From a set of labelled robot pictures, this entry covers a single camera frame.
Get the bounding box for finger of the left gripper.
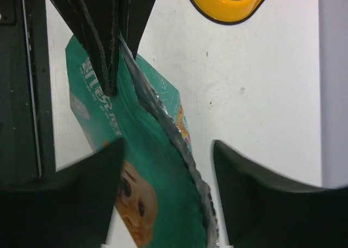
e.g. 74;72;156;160
119;0;156;58
51;0;119;96

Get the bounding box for yellow double pet bowl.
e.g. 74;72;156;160
190;0;265;26

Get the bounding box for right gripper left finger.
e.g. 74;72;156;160
1;138;126;247

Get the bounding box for green pet food bag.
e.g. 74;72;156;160
65;37;219;247

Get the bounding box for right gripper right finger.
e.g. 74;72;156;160
213;140;347;247

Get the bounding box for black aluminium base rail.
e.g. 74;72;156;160
1;0;55;185

